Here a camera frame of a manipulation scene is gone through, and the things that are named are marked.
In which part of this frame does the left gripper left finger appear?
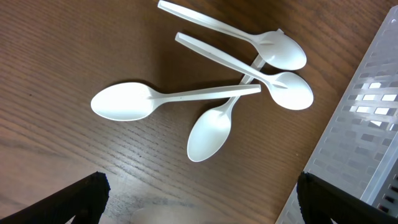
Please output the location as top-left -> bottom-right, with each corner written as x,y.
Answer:
1,172 -> 111,224

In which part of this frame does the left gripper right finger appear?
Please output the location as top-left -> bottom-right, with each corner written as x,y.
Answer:
296,172 -> 397,224

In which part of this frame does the clear plastic basket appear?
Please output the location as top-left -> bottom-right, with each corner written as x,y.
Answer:
275,4 -> 398,224

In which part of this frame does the white spoon long left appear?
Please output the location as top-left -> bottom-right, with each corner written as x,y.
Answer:
91,82 -> 261,121

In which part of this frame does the white spoon lower middle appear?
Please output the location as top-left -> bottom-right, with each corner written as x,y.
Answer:
187,28 -> 285,163

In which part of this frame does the white spoon top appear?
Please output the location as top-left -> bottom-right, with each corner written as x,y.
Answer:
157,1 -> 307,70

